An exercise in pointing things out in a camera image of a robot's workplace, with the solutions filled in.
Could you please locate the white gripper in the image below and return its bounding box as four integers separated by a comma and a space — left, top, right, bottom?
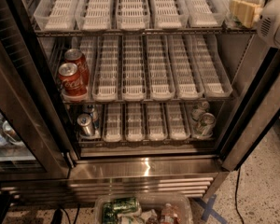
229, 0, 280, 49

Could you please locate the top shelf tray five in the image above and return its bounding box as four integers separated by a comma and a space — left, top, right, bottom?
185, 0, 227, 28

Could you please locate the shelf tray five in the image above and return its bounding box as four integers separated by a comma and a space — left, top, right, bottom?
168, 35, 203, 100
185, 0, 227, 28
166, 103, 190, 140

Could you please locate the middle shelf tray six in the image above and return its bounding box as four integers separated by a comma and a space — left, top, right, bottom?
190, 35, 232, 98

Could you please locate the steel fridge door right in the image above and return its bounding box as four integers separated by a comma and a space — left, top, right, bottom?
221, 59, 280, 172

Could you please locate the top shelf tray four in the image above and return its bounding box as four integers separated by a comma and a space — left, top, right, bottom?
150, 0, 189, 29

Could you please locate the shelf tray four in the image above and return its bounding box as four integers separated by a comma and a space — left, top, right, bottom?
147, 104, 167, 141
150, 0, 189, 29
146, 35, 175, 101

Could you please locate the middle shelf tray five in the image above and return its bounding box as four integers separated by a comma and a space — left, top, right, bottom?
168, 35, 203, 100

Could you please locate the rear silver green can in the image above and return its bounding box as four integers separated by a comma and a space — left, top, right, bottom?
191, 101, 210, 120

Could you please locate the silver green can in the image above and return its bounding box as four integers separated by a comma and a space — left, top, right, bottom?
191, 101, 210, 120
195, 113, 216, 136

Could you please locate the front silver green can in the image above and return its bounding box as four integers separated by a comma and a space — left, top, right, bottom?
195, 113, 216, 136

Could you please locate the top shelf tray three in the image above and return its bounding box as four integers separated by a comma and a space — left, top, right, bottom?
116, 0, 150, 30

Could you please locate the shelf tray three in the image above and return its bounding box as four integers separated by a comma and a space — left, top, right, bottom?
116, 0, 150, 30
125, 104, 145, 142
121, 35, 146, 101

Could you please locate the middle shelf tray four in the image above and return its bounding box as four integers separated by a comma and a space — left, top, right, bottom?
146, 35, 175, 101

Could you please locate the bottom shelf tray five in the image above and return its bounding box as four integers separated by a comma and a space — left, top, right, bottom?
166, 103, 190, 140

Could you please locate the middle shelf tray three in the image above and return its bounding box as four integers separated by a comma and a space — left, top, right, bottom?
121, 35, 146, 101

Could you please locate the bottom shelf tray four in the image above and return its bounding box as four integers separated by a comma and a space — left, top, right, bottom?
147, 104, 167, 141

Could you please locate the top shelf tray two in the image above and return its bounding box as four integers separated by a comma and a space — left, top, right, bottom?
75, 0, 113, 31

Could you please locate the shelf tray two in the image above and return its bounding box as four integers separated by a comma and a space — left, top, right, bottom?
75, 0, 113, 31
103, 104, 122, 142
92, 36, 119, 102

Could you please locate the middle shelf tray two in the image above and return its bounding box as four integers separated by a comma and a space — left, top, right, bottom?
92, 36, 119, 102

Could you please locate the middle shelf tray one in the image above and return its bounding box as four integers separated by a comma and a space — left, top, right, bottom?
61, 36, 96, 102

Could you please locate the shelf tray one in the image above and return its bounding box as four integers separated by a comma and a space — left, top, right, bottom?
61, 36, 96, 102
34, 0, 78, 31

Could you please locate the steel fridge cabinet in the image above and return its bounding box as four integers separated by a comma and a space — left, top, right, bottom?
2, 0, 280, 204

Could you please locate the bottom shelf tray three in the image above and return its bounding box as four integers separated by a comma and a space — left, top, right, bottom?
125, 104, 145, 142

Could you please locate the bottom shelf tray two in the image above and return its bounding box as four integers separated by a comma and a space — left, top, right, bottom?
103, 104, 122, 142

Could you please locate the rear red cola can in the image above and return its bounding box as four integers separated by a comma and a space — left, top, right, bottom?
64, 49, 90, 85

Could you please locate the red cola can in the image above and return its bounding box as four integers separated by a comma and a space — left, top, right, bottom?
64, 49, 90, 85
58, 63, 87, 96

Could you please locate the rear silver blue can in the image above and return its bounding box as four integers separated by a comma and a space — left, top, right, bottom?
83, 105, 99, 130

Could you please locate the silver blue can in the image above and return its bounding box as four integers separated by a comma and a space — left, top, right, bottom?
77, 113, 95, 136
83, 105, 99, 130

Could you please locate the top shelf tray one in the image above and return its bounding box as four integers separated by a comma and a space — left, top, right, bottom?
34, 0, 78, 31

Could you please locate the front red cola can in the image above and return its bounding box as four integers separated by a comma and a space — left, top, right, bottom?
58, 63, 87, 96

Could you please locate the front silver blue can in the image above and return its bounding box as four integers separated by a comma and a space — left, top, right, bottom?
77, 113, 95, 136

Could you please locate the green can in bin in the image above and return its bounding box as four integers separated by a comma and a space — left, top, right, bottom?
101, 197, 141, 224

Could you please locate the glass fridge door left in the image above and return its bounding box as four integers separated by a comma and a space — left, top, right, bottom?
0, 0, 69, 180

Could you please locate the red bottle in bin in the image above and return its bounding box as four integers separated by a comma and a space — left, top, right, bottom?
161, 203, 178, 224

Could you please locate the clear plastic floor bin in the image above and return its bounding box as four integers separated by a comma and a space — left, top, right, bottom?
93, 192, 193, 224

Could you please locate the black floor cable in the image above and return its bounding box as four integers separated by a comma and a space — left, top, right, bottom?
234, 168, 245, 224

